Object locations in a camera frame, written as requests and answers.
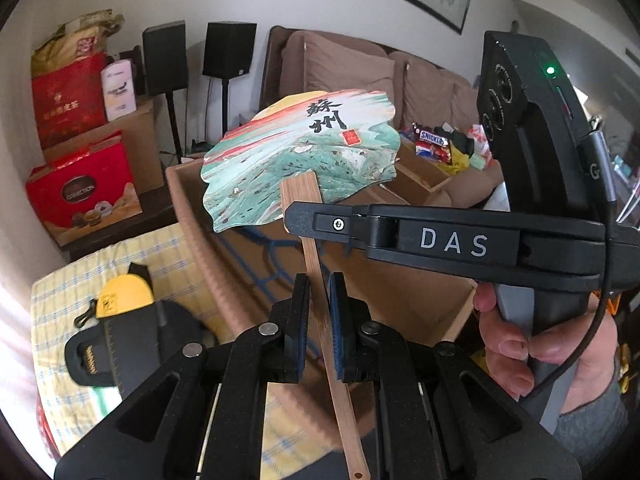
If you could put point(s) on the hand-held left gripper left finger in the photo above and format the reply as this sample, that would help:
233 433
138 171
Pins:
301 331

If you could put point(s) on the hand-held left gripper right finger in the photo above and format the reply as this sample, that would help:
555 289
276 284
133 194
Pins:
336 331

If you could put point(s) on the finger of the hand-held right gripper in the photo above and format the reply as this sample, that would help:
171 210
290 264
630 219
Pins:
325 225

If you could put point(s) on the large cardboard box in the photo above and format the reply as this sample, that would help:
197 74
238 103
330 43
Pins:
425 305

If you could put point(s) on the person's right forearm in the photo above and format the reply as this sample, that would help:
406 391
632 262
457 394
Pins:
590 435

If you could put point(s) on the person's right hand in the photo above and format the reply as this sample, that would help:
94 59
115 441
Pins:
505 352

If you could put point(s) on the pile of snack packets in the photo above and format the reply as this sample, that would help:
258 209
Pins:
435 141

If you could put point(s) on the shallow cardboard snack box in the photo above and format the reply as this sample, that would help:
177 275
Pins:
425 172

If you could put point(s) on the brown sofa cushion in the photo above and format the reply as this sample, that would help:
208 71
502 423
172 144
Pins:
430 90
340 67

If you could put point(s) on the black speaker stand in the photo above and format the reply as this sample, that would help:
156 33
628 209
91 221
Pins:
174 125
225 105

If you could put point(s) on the yellow checked tablecloth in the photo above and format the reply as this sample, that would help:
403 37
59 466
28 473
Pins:
165 255

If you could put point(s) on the black and yellow pouch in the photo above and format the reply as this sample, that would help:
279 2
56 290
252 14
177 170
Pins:
140 340

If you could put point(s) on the brown sofa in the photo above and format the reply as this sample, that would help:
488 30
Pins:
350 60

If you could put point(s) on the plain brown cardboard box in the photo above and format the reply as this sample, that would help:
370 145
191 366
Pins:
145 150

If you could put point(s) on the black speaker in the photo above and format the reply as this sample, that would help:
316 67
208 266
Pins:
165 57
229 50

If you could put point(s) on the white carton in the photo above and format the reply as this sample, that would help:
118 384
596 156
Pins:
119 90

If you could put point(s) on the red gift box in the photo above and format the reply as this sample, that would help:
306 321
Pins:
80 190

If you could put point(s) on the red paper bag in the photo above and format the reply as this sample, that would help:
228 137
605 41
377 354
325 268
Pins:
70 105

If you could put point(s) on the gold foil bag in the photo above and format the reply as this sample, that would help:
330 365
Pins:
70 35

